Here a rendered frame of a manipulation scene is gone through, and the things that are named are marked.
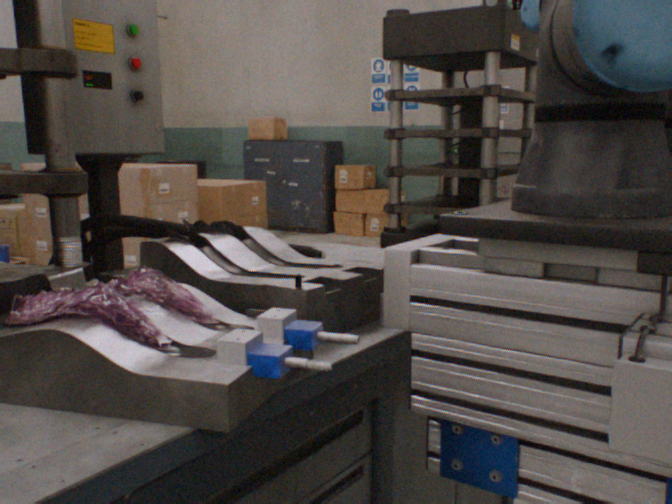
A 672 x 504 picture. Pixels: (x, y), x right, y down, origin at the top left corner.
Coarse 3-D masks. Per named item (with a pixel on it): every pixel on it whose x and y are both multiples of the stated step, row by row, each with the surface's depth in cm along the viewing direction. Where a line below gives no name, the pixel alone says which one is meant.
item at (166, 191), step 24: (24, 168) 514; (144, 168) 466; (168, 168) 486; (192, 168) 511; (120, 192) 476; (144, 192) 469; (168, 192) 489; (192, 192) 513; (48, 216) 511; (144, 216) 472; (168, 216) 491; (192, 216) 515; (48, 240) 515; (144, 240) 475
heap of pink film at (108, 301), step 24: (144, 264) 95; (72, 288) 96; (96, 288) 86; (120, 288) 93; (144, 288) 92; (168, 288) 92; (24, 312) 86; (48, 312) 83; (72, 312) 82; (96, 312) 81; (120, 312) 81; (144, 312) 84; (192, 312) 91; (144, 336) 81
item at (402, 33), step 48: (384, 48) 503; (432, 48) 484; (480, 48) 467; (528, 48) 514; (384, 96) 511; (432, 96) 492; (480, 96) 478; (528, 96) 537; (480, 144) 609; (528, 144) 568; (480, 192) 488; (384, 240) 527
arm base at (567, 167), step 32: (544, 128) 63; (576, 128) 61; (608, 128) 60; (640, 128) 60; (544, 160) 62; (576, 160) 60; (608, 160) 59; (640, 160) 60; (512, 192) 67; (544, 192) 62; (576, 192) 60; (608, 192) 59; (640, 192) 59
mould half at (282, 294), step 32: (160, 256) 116; (192, 256) 115; (256, 256) 124; (288, 256) 129; (224, 288) 108; (256, 288) 104; (288, 288) 101; (320, 288) 101; (352, 288) 109; (320, 320) 102; (352, 320) 110
